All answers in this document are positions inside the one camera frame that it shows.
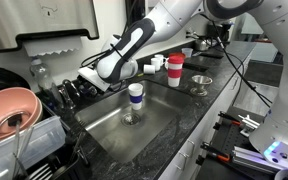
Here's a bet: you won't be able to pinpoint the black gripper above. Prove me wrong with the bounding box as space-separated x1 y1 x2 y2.
75 76 101 99

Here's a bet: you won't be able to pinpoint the clear plastic water bottle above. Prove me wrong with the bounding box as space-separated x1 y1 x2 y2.
29 57 56 101

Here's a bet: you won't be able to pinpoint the white cup blue band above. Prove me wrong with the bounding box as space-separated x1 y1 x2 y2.
127 82 144 111

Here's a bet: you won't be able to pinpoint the metal sink drain strainer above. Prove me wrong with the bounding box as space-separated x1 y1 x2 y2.
121 112 142 127

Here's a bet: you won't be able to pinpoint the clear plastic tub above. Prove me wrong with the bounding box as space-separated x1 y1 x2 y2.
0 115 67 180

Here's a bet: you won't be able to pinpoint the stainless steel sink basin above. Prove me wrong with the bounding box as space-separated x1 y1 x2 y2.
74 79 193 164

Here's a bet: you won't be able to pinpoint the black dish rack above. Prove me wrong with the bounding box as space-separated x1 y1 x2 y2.
0 99 93 180

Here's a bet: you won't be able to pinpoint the steel paper towel dispenser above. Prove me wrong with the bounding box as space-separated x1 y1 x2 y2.
0 0 100 58

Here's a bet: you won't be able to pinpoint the pink bowl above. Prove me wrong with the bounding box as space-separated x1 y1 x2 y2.
0 87 43 143

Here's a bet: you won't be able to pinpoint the black pan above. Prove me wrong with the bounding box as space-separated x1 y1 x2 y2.
0 65 32 99

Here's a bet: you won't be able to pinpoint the red white travel tumbler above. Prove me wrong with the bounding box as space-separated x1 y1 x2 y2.
167 55 185 88

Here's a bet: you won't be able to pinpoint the translucent plastic container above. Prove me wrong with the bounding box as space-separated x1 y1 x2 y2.
181 47 194 58

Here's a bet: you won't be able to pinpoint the black flat board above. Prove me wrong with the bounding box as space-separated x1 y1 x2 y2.
183 62 209 73

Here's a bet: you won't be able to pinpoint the metal kettle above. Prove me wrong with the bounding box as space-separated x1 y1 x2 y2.
193 38 212 52

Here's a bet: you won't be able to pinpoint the white lower cabinets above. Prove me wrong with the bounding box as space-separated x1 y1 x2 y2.
157 49 252 180

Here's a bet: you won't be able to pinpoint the black clamp orange grip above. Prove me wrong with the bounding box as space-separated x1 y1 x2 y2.
200 141 232 163
217 111 242 127

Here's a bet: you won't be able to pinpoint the black coffee machine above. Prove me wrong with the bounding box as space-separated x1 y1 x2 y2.
213 19 236 44

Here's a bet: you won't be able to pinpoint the black mounting table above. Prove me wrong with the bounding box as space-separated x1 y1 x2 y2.
195 106 285 180

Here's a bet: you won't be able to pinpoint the aluminium extrusion bar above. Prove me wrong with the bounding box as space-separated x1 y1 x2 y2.
232 146 285 175

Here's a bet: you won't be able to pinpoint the white paper cup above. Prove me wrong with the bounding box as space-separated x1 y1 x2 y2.
273 168 288 180

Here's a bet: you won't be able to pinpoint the white wrist mount plate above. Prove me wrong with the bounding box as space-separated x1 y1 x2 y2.
77 66 112 93

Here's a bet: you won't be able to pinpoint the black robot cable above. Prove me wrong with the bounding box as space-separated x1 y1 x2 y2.
80 0 273 108

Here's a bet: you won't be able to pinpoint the metal bracket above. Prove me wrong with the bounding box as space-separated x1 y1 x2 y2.
238 114 261 138

